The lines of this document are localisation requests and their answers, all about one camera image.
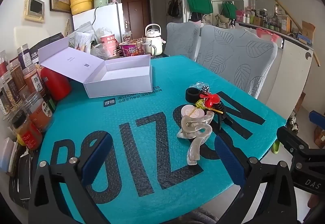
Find yellow framed intercom panel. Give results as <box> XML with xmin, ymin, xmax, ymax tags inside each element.
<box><xmin>25</xmin><ymin>0</ymin><xmax>45</xmax><ymax>23</ymax></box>

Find brown door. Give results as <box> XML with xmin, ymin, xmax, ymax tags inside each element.
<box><xmin>120</xmin><ymin>0</ymin><xmax>150</xmax><ymax>39</ymax></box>

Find row of bottles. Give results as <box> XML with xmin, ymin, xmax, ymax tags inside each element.
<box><xmin>236</xmin><ymin>6</ymin><xmax>292</xmax><ymax>34</ymax></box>

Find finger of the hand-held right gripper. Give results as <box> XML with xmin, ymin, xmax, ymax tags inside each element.
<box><xmin>276</xmin><ymin>126</ymin><xmax>310</xmax><ymax>156</ymax></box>
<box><xmin>308</xmin><ymin>110</ymin><xmax>325</xmax><ymax>130</ymax></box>

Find purple instant noodle bowl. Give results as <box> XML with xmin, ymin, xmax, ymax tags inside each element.
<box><xmin>119</xmin><ymin>41</ymin><xmax>143</xmax><ymax>58</ymax></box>

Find yellow cooking pot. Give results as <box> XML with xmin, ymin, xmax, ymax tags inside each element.
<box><xmin>69</xmin><ymin>0</ymin><xmax>102</xmax><ymax>14</ymax></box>

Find black white checkered bow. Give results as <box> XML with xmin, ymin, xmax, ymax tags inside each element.
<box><xmin>197</xmin><ymin>83</ymin><xmax>211</xmax><ymax>94</ymax></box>

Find black power cord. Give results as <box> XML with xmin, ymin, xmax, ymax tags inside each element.
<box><xmin>90</xmin><ymin>7</ymin><xmax>98</xmax><ymax>34</ymax></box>

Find teal printed bubble mat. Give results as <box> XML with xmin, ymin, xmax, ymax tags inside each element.
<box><xmin>33</xmin><ymin>55</ymin><xmax>288</xmax><ymax>224</ymax></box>

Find red flower with yellow stick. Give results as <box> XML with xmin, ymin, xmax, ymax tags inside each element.
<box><xmin>199</xmin><ymin>92</ymin><xmax>225</xmax><ymax>114</ymax></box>

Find black cuff ring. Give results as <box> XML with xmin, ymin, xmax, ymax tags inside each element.
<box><xmin>185</xmin><ymin>88</ymin><xmax>201</xmax><ymax>103</ymax></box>

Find pink round compact mirror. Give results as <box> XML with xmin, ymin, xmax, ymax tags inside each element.
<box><xmin>181</xmin><ymin>105</ymin><xmax>205</xmax><ymax>119</ymax></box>

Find glass mug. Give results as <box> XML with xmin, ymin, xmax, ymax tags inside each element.
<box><xmin>136</xmin><ymin>40</ymin><xmax>157</xmax><ymax>58</ymax></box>

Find pearly wavy hair claw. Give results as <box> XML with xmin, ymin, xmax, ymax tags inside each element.
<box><xmin>177</xmin><ymin>112</ymin><xmax>214</xmax><ymax>139</ymax></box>

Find cardboard box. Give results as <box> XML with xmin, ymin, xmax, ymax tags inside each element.
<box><xmin>300</xmin><ymin>20</ymin><xmax>316</xmax><ymax>45</ymax></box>

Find white cabinet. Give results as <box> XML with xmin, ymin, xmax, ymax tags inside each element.
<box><xmin>256</xmin><ymin>36</ymin><xmax>314</xmax><ymax>120</ymax></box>

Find bamboo pole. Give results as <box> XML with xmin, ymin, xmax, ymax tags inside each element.
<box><xmin>240</xmin><ymin>0</ymin><xmax>320</xmax><ymax>67</ymax></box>

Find grey leaf covered chair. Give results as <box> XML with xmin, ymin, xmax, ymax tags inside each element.
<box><xmin>197</xmin><ymin>25</ymin><xmax>278</xmax><ymax>99</ymax></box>
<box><xmin>165</xmin><ymin>22</ymin><xmax>201</xmax><ymax>58</ymax></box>

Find red plastic bag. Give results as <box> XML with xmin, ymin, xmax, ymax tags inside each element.
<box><xmin>256</xmin><ymin>27</ymin><xmax>278</xmax><ymax>42</ymax></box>

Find black pouch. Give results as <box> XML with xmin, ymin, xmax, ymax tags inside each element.
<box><xmin>29</xmin><ymin>32</ymin><xmax>65</xmax><ymax>64</ymax></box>

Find large green tote bag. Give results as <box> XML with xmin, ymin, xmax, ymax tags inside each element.
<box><xmin>186</xmin><ymin>0</ymin><xmax>214</xmax><ymax>14</ymax></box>

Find white hinged gift box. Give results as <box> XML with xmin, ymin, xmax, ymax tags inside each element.
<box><xmin>38</xmin><ymin>36</ymin><xmax>153</xmax><ymax>99</ymax></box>

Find white kettle with handle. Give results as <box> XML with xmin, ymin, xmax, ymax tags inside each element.
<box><xmin>145</xmin><ymin>23</ymin><xmax>165</xmax><ymax>56</ymax></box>

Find black hair claw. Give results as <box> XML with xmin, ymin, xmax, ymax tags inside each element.
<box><xmin>207</xmin><ymin>102</ymin><xmax>233</xmax><ymax>130</ymax></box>

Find crumpled clear plastic bag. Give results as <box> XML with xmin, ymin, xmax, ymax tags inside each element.
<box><xmin>91</xmin><ymin>45</ymin><xmax>107</xmax><ymax>60</ymax></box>

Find black handbag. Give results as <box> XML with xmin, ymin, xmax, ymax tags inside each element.
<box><xmin>168</xmin><ymin>0</ymin><xmax>181</xmax><ymax>17</ymax></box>

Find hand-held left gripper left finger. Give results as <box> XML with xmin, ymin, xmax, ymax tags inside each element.
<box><xmin>28</xmin><ymin>133</ymin><xmax>113</xmax><ymax>224</ymax></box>

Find group of spice jars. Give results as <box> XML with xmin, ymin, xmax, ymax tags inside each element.
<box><xmin>0</xmin><ymin>45</ymin><xmax>55</xmax><ymax>151</ymax></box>

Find pink panda paper cup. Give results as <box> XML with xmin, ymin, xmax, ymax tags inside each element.
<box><xmin>102</xmin><ymin>42</ymin><xmax>120</xmax><ymax>58</ymax></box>

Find white refrigerator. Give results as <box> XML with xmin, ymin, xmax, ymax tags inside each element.
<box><xmin>72</xmin><ymin>3</ymin><xmax>125</xmax><ymax>44</ymax></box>

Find woven straw mat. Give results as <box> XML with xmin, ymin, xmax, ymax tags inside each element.
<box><xmin>65</xmin><ymin>18</ymin><xmax>74</xmax><ymax>37</ymax></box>

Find red canister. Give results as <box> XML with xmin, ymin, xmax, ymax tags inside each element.
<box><xmin>41</xmin><ymin>67</ymin><xmax>72</xmax><ymax>101</ymax></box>

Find pearly long hair clip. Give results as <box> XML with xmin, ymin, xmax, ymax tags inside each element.
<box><xmin>186</xmin><ymin>124</ymin><xmax>212</xmax><ymax>166</ymax></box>

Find white printed paper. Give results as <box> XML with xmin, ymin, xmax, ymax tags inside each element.
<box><xmin>74</xmin><ymin>32</ymin><xmax>94</xmax><ymax>53</ymax></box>

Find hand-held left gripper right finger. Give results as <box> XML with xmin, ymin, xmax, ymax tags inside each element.
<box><xmin>214</xmin><ymin>135</ymin><xmax>299</xmax><ymax>224</ymax></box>

